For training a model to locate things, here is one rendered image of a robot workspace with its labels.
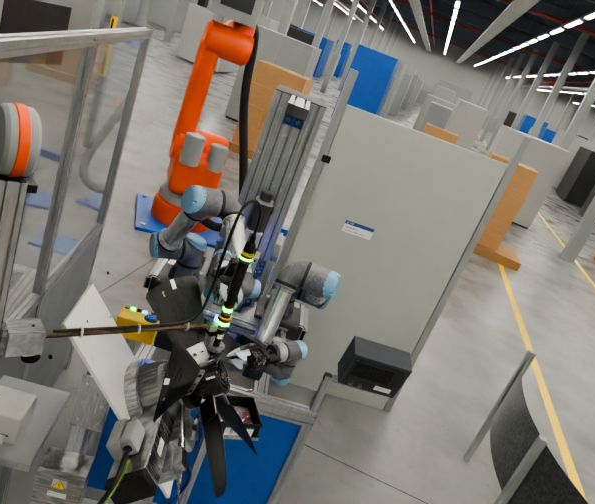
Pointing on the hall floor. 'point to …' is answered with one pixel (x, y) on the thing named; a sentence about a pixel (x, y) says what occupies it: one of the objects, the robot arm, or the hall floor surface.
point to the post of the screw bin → (194, 470)
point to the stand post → (77, 439)
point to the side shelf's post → (0, 485)
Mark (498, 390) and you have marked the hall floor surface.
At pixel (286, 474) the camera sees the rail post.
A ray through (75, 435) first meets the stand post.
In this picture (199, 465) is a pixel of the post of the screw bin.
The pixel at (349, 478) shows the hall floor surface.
